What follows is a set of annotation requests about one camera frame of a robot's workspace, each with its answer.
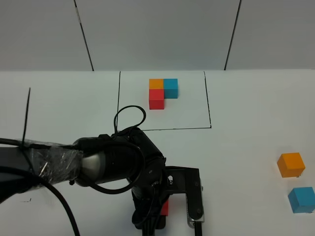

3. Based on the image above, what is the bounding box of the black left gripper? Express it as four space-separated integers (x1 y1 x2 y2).
131 169 169 230

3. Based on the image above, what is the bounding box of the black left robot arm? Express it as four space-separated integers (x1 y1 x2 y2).
0 127 169 236

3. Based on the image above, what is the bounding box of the template red cube block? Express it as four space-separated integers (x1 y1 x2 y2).
149 89 164 110

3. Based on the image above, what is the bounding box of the template orange cube block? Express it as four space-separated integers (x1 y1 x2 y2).
149 79 164 89

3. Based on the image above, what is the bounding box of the template blue cube block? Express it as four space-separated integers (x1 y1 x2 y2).
163 79 179 99

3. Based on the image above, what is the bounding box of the loose blue cube block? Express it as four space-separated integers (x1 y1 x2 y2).
288 187 315 213

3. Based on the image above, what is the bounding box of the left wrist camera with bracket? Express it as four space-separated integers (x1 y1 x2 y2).
166 166 204 234

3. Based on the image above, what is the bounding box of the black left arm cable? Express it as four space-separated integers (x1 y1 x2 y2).
0 88 204 236

